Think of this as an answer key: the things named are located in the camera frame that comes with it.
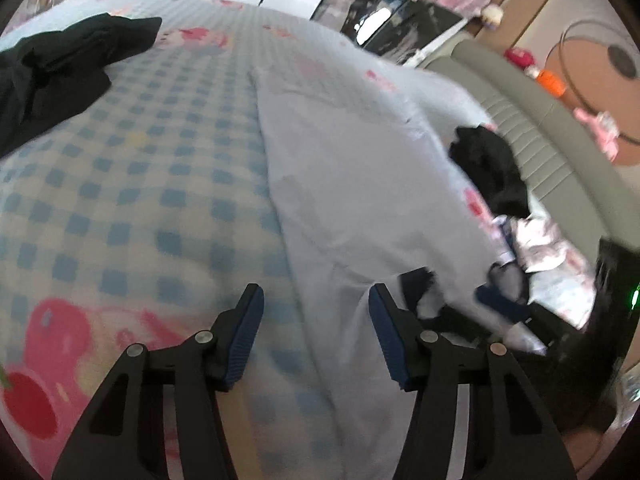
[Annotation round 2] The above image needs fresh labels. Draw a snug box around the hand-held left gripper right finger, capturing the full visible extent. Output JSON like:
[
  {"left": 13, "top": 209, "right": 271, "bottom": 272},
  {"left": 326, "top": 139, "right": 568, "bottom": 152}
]
[{"left": 369, "top": 283, "right": 578, "bottom": 480}]

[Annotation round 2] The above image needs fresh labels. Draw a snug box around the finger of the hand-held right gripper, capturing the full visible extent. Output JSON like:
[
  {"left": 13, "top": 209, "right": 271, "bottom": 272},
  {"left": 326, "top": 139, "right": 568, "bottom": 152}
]
[
  {"left": 397, "top": 267, "right": 493, "bottom": 341},
  {"left": 472, "top": 282, "right": 551, "bottom": 356}
]

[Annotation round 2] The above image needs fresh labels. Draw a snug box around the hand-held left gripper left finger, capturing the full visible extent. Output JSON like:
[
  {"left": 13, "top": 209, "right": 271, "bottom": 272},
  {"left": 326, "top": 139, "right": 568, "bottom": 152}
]
[{"left": 52, "top": 284, "right": 264, "bottom": 480}]

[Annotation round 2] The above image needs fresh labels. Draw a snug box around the white shirt with black trim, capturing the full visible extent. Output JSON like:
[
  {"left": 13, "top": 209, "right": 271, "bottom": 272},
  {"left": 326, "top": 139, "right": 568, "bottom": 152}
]
[{"left": 252, "top": 65, "right": 548, "bottom": 480}]

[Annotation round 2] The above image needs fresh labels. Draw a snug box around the cluttered clothes rack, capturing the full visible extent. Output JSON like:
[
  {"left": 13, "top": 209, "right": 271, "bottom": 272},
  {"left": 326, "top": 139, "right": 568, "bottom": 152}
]
[{"left": 310, "top": 0, "right": 468, "bottom": 63}]

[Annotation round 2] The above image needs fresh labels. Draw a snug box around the pink printed folded garment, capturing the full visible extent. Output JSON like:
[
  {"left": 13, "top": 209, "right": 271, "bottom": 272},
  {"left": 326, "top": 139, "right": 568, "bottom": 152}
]
[{"left": 515, "top": 217, "right": 568, "bottom": 273}]

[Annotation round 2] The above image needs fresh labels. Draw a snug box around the black folded garment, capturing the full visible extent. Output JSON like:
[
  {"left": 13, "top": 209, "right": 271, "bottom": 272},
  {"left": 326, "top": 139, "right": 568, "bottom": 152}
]
[{"left": 448, "top": 125, "right": 531, "bottom": 218}]

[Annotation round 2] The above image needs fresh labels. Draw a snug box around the pink plush toy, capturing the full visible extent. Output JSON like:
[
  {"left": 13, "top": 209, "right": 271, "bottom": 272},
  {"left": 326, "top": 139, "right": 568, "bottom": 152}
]
[{"left": 572, "top": 107, "right": 621, "bottom": 161}]

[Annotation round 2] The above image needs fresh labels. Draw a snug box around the grey padded headboard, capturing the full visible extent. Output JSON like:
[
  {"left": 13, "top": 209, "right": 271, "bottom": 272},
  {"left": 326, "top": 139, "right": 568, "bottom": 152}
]
[{"left": 425, "top": 40, "right": 640, "bottom": 261}]

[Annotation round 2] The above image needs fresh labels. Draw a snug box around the blue checked printed blanket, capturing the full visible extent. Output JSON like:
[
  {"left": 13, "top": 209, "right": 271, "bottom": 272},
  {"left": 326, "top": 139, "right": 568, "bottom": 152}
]
[{"left": 0, "top": 0, "right": 601, "bottom": 480}]

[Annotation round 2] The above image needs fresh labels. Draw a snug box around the orange plush toy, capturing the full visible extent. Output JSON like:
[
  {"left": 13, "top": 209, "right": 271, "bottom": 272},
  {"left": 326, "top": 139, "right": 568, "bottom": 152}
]
[{"left": 535, "top": 69, "right": 568, "bottom": 97}]

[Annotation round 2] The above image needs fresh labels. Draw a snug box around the black crumpled garment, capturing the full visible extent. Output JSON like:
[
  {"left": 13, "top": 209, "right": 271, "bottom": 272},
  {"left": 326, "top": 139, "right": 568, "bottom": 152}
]
[{"left": 0, "top": 12, "right": 163, "bottom": 158}]

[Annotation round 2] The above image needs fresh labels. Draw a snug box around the round glass wall lamp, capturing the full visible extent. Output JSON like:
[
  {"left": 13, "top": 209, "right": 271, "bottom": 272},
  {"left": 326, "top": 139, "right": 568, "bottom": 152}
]
[{"left": 560, "top": 20, "right": 640, "bottom": 111}]

